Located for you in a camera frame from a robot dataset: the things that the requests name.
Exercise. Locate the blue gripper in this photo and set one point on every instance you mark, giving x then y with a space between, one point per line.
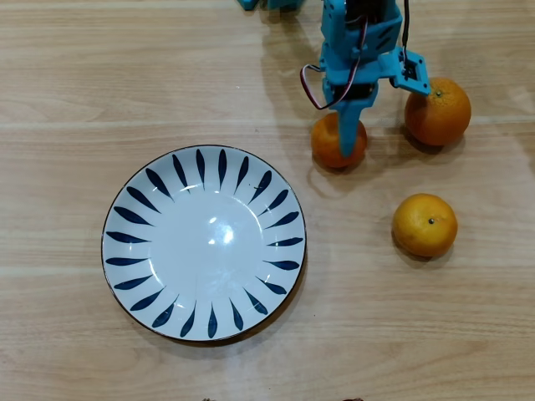
349 109

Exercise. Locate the small deep orange mandarin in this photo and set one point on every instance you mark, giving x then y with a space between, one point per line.
324 142

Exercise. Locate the large orange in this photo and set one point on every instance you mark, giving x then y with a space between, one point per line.
443 119

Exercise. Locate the yellowish orange mandarin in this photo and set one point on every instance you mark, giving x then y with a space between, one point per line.
424 229

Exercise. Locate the white plate with blue petals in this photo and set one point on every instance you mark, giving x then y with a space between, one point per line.
200 259

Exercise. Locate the wrist camera in blue mount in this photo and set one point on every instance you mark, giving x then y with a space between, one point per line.
411 73

